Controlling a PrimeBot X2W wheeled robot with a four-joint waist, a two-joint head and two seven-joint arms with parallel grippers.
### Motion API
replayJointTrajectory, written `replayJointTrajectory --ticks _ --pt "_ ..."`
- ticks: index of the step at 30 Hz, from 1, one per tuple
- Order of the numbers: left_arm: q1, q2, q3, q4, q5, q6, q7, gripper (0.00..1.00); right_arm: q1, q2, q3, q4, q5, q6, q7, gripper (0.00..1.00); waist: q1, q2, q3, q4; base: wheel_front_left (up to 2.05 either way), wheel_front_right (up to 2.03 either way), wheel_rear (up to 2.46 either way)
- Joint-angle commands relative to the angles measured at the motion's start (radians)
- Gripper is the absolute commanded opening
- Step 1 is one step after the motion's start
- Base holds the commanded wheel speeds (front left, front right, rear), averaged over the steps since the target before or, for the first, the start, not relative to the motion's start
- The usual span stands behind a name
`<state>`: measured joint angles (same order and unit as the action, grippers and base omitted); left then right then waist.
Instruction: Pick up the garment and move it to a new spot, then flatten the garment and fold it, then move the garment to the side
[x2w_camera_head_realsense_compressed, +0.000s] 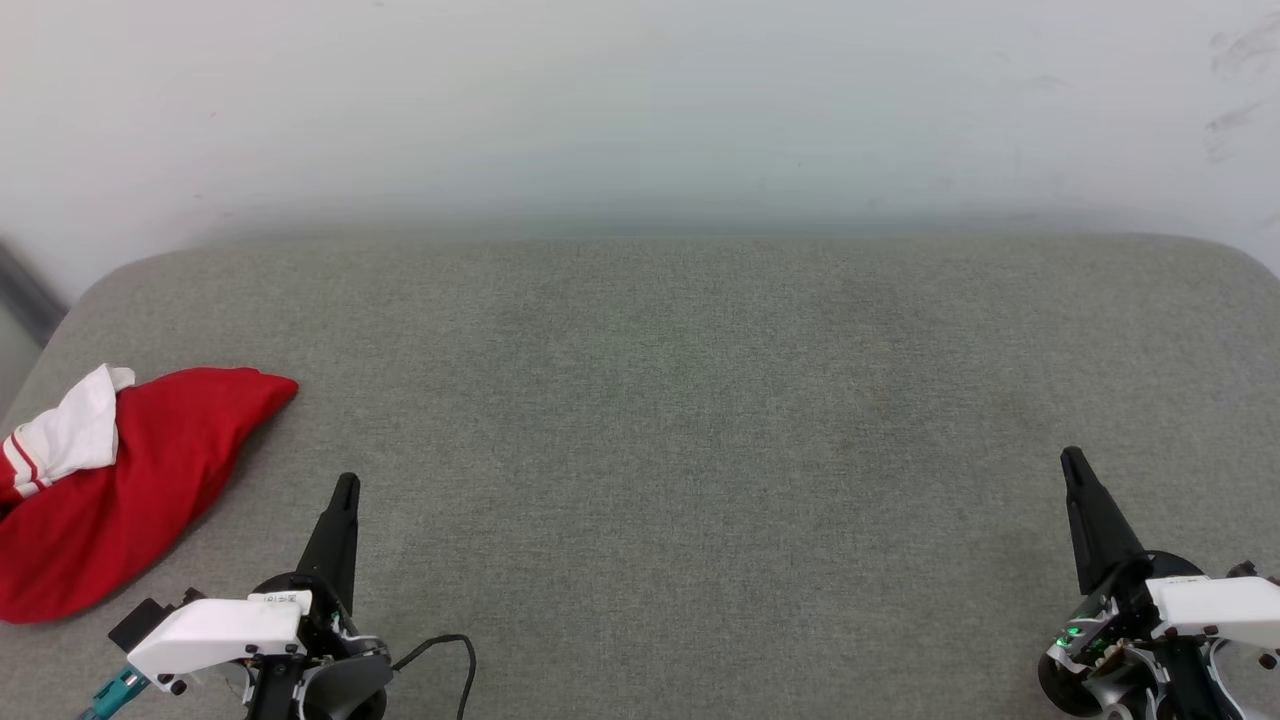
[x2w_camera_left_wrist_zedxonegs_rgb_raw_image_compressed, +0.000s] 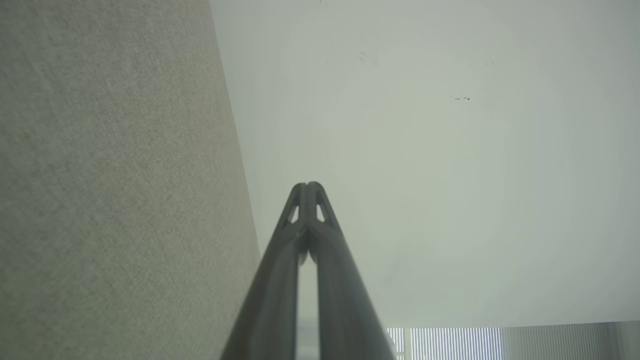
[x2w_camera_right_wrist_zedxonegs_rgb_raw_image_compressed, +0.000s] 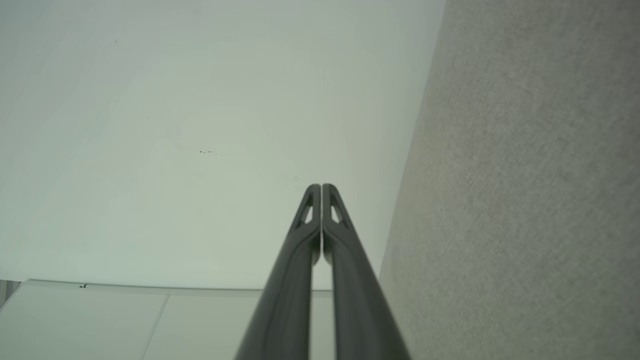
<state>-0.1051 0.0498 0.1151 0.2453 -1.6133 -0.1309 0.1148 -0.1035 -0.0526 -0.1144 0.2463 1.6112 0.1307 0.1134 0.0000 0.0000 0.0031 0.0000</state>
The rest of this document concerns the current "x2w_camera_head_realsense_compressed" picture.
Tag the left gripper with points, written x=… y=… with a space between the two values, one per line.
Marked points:
x=335 y=630

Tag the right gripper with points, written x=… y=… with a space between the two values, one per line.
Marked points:
x=1100 y=640

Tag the red and white basketball jersey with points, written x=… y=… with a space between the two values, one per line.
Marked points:
x=150 y=480

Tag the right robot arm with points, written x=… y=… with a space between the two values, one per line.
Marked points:
x=1190 y=685

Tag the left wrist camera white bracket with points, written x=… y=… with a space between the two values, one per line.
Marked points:
x=215 y=630

